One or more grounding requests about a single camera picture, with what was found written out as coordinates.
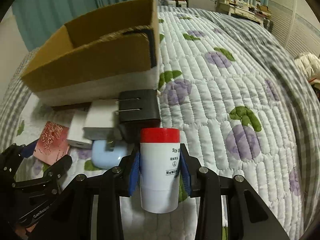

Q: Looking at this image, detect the white suitcase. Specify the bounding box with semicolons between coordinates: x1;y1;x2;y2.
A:
164;0;187;8

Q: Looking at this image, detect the large white power adapter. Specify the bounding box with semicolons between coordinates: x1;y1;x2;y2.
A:
83;99;120;151

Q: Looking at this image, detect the white floral quilted mat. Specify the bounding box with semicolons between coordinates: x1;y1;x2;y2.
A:
14;7;304;239

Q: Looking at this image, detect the white dressing table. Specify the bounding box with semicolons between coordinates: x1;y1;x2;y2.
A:
216;2;264;26

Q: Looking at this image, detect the brown cardboard box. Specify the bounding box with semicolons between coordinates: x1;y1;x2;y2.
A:
21;0;160;107

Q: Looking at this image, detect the white louvered wardrobe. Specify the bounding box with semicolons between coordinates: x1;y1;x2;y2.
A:
268;0;319;57

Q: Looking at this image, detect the red patterned card box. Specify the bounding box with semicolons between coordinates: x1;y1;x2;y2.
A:
33;121;70;166

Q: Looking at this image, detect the white bottle red cap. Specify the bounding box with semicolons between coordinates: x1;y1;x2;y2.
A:
140;128;180;214

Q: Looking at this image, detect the large green curtain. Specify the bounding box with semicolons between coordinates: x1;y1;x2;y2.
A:
12;0;129;51

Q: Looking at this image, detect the light blue earbuds case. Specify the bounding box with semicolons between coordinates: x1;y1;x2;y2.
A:
92;140;135;170

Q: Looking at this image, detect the small silver refrigerator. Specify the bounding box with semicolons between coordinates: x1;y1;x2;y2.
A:
187;0;216;11

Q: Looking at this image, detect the small white charger block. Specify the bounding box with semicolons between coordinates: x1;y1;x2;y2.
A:
67;110;92;150

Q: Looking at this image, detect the black power adapter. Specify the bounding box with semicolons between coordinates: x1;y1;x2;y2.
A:
118;89;161;144

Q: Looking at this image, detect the grey checkered bed cover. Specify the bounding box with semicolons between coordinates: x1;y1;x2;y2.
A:
1;7;319;233

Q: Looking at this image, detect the cream puffer jacket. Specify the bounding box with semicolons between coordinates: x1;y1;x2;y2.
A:
294;53;320;80

